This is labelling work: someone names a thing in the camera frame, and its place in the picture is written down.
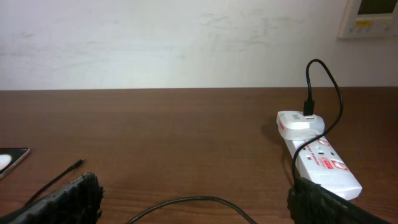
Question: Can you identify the white power strip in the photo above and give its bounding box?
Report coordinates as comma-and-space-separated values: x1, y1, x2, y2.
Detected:
284, 137, 363, 200

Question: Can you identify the white USB charger plug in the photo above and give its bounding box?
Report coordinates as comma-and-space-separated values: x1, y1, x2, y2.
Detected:
276, 111, 325, 141

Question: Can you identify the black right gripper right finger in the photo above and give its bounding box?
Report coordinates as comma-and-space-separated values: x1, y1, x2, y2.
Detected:
287, 177, 389, 224

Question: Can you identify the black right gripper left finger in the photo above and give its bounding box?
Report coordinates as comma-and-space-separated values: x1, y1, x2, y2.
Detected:
1, 173, 104, 224

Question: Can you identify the white wall control panel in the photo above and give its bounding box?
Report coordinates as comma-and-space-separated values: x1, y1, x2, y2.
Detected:
338, 0, 397, 39

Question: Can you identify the black USB charging cable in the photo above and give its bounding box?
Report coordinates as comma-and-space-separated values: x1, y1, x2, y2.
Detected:
24, 58, 345, 224

